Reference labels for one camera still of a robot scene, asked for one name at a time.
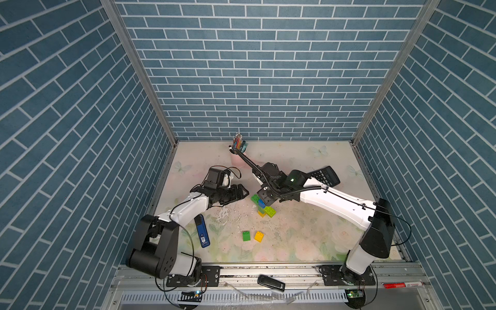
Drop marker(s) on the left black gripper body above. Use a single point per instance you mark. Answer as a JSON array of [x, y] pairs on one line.
[[225, 195]]

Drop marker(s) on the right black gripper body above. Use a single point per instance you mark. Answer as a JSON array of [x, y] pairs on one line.
[[268, 196]]

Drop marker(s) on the long green lego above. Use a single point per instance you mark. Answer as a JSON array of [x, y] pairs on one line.
[[255, 199]]

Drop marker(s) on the long lime lego brick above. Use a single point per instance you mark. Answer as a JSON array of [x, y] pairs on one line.
[[269, 211]]

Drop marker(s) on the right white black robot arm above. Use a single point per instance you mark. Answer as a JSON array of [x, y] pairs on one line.
[[318, 188]]

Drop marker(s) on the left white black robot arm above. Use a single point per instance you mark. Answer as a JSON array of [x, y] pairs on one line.
[[154, 246]]

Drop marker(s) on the yellow lego bottom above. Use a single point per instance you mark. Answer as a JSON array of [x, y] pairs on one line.
[[258, 236]]

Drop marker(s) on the small green lego bottom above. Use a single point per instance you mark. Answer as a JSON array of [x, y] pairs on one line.
[[246, 236]]

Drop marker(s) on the pink pen cup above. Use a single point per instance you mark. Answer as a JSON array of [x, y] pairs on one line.
[[238, 162]]

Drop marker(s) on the black calculator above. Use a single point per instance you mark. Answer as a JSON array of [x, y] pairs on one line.
[[327, 176]]

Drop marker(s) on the blue black usb device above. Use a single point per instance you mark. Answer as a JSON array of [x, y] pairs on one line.
[[202, 231]]

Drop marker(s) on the red marker pen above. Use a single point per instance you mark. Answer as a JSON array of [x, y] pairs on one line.
[[403, 285]]

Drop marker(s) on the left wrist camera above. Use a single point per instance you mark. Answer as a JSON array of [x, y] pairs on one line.
[[227, 178]]

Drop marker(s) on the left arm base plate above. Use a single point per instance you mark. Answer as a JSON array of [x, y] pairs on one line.
[[211, 274]]

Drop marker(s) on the black remote on rail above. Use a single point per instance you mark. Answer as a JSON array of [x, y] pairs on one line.
[[270, 282]]

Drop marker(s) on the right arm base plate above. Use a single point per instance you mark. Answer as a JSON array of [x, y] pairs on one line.
[[335, 275]]

